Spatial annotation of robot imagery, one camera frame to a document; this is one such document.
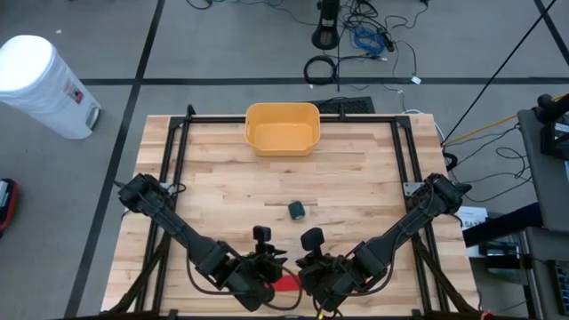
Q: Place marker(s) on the thin black slanted pole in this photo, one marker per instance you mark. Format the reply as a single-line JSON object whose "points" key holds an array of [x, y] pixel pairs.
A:
{"points": [[502, 67]]}

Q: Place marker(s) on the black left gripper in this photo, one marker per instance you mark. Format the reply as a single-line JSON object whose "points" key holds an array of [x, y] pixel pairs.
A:
{"points": [[253, 275]]}

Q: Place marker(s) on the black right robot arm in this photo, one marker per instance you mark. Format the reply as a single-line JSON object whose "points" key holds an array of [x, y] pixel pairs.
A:
{"points": [[400, 231]]}

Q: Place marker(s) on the black device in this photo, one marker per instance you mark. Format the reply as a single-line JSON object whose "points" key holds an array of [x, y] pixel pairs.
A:
{"points": [[555, 138]]}

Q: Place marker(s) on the white trash can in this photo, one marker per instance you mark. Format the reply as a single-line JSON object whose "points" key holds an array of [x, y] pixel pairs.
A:
{"points": [[40, 89]]}

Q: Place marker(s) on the red elastic bandage strip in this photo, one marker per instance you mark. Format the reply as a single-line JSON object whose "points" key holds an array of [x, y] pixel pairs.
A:
{"points": [[286, 284]]}

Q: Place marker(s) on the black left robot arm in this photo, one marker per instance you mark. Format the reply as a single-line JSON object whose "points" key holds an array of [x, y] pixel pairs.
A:
{"points": [[178, 226]]}

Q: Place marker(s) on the black keyboard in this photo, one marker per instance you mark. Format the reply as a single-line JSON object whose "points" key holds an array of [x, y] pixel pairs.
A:
{"points": [[351, 106]]}

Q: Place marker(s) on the white printed box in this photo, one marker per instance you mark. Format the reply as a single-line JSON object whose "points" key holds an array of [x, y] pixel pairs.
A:
{"points": [[471, 218]]}

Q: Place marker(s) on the red and black case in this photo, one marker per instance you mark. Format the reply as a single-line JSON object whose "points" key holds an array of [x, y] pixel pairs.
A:
{"points": [[9, 204]]}

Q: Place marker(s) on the grey cart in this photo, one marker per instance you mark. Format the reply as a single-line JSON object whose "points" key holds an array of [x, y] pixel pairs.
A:
{"points": [[547, 186]]}

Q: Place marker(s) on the black stand base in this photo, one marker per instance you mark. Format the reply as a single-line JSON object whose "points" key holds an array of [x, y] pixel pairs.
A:
{"points": [[326, 37]]}

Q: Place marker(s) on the green elastic bandage roll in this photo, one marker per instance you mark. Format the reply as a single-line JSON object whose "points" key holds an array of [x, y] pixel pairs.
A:
{"points": [[296, 210]]}

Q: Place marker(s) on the dark blue bar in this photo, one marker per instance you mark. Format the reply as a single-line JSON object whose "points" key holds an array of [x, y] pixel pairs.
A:
{"points": [[502, 224]]}

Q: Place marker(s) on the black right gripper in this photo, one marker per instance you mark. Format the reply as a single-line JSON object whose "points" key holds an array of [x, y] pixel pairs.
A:
{"points": [[329, 280]]}

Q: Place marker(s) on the yellow plastic bin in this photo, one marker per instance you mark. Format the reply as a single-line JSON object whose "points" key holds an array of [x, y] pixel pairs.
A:
{"points": [[282, 138]]}

